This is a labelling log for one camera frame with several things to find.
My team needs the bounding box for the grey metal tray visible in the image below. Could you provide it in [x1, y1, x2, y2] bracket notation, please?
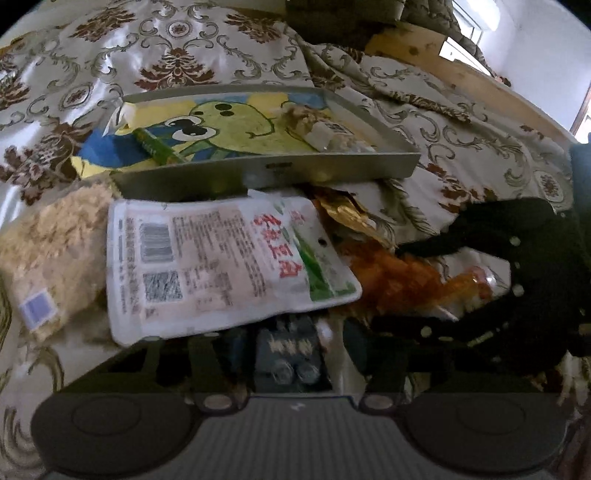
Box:
[108, 84, 422, 200]

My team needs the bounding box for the green snack stick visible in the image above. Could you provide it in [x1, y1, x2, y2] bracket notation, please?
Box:
[133, 128, 190, 165]

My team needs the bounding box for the wooden headboard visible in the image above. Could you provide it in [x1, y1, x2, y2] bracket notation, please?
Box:
[364, 22, 575, 141]

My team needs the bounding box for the puffed rice snack bag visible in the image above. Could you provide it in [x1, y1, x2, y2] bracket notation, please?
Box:
[0, 181, 117, 345]

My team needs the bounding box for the yellow snack packet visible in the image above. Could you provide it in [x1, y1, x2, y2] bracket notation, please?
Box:
[311, 194, 394, 248]

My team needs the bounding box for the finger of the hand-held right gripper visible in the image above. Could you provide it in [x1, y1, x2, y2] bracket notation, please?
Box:
[369, 299, 583, 384]
[397, 198, 579, 302]

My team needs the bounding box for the clear beige snack packet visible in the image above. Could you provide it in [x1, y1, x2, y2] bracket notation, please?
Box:
[277, 104, 378, 153]

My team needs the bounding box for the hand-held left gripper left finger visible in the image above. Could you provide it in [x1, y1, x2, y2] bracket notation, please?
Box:
[62, 331, 253, 410]

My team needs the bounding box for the orange snack packet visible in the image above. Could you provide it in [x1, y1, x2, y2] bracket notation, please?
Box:
[346, 240, 511, 325]

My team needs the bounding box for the white snack packet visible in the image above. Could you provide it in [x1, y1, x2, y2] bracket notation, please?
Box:
[106, 189, 363, 348]

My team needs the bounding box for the dark green quilt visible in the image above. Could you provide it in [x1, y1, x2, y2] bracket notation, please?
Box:
[285, 0, 497, 70]

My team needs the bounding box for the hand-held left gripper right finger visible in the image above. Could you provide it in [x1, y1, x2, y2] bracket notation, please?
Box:
[343, 320, 546, 410]

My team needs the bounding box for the cartoon print paper liner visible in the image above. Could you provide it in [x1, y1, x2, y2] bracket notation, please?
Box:
[71, 90, 370, 179]

